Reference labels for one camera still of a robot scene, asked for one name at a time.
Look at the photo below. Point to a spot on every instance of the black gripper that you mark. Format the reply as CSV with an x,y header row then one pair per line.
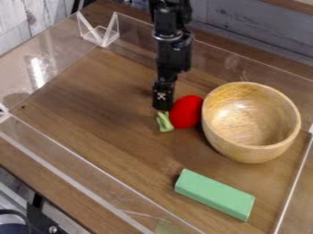
x,y
174,58

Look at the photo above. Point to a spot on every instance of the red round plush tomato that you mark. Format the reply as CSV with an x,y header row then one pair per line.
x,y
184,116

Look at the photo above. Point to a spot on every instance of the wooden bowl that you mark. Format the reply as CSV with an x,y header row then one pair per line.
x,y
250,121

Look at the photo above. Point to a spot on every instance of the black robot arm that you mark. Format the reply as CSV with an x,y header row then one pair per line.
x,y
170,16

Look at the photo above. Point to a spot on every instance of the green rectangular block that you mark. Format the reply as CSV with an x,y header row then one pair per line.
x,y
214,194

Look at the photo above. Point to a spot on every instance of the black clamp with bolt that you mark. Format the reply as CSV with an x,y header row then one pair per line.
x,y
42,224

